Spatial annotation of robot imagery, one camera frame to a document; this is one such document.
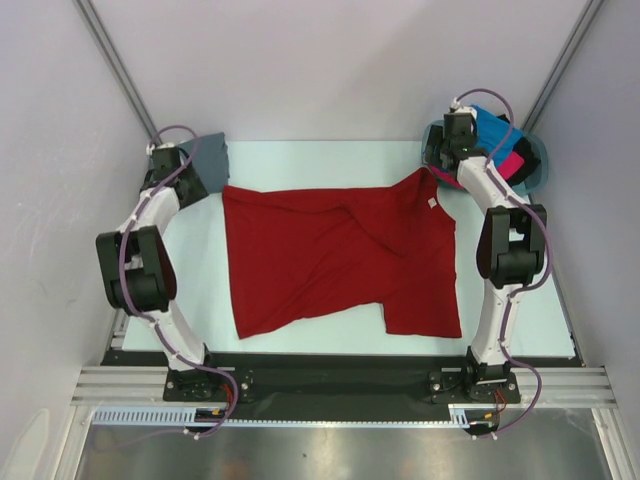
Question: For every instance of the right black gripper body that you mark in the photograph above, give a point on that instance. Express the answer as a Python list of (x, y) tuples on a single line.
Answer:
[(436, 139)]

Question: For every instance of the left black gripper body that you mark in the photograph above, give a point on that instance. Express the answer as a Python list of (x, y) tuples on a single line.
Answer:
[(196, 190)]

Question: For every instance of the red t shirt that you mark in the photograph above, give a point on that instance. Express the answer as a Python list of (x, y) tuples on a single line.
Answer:
[(302, 254)]

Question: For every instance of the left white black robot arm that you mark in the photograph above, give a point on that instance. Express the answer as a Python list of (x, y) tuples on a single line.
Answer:
[(139, 278)]

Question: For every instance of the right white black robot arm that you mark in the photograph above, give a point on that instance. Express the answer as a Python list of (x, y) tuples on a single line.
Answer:
[(510, 253)]

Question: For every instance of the folded grey t shirt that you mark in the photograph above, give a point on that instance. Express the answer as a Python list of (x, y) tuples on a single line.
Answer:
[(211, 162)]

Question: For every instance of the blue t shirt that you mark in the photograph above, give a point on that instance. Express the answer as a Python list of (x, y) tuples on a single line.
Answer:
[(491, 130)]

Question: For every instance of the pink t shirt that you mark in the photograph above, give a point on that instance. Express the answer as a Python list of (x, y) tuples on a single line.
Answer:
[(508, 168)]

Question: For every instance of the black t shirt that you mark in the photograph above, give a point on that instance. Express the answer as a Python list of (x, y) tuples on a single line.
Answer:
[(530, 174)]

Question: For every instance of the teal plastic basket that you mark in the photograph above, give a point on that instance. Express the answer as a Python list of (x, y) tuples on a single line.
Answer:
[(539, 146)]

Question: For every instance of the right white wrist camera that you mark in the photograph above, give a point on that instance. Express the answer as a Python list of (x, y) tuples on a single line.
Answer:
[(460, 106)]

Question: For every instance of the left aluminium corner post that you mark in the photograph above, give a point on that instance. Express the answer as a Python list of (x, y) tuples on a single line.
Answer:
[(115, 63)]

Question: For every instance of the aluminium corner post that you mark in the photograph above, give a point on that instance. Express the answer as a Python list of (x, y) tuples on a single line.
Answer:
[(570, 48), (115, 63)]

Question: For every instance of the right aluminium corner post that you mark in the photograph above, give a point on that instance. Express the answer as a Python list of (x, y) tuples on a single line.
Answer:
[(570, 48)]

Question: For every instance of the left white cable duct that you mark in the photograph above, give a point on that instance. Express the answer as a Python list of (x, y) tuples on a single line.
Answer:
[(158, 416)]

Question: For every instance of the white cable duct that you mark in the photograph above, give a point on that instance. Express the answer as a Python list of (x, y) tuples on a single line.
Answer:
[(478, 415), (158, 416)]

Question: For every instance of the aluminium front rail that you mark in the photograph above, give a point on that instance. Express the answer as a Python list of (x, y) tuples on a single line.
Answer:
[(144, 386)]

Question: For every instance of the right white cable duct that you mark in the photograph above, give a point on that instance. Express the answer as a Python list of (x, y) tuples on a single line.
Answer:
[(478, 415)]

